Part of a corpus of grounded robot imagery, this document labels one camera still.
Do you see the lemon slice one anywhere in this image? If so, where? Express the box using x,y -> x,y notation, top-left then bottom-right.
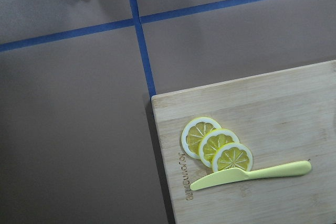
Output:
181,116 -> 221,160

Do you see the lemon slice two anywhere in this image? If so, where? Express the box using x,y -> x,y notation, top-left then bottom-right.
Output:
198,129 -> 239,168

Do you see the lemon slice three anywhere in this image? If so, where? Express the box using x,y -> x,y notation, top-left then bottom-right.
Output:
212,143 -> 253,172

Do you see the yellow plastic knife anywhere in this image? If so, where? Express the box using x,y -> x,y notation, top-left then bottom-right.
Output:
190,161 -> 312,191

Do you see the bamboo cutting board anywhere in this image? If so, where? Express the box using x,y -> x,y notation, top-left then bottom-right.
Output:
152,61 -> 335,223

